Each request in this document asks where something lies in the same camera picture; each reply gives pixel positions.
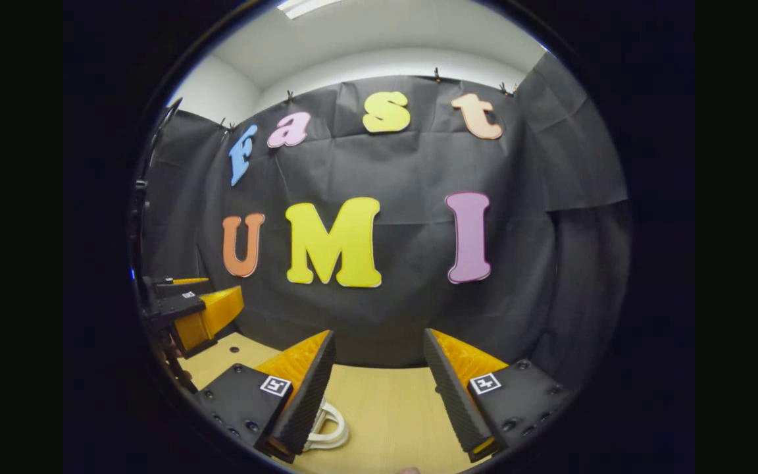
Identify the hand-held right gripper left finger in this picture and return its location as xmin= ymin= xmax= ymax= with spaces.
xmin=191 ymin=330 xmax=338 ymax=465

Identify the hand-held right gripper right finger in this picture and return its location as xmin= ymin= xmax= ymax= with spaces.
xmin=422 ymin=329 xmax=574 ymax=465

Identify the black backdrop cloth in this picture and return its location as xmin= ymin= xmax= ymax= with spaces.
xmin=136 ymin=53 xmax=630 ymax=389

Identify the ceiling light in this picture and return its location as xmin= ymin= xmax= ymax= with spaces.
xmin=277 ymin=0 xmax=343 ymax=19

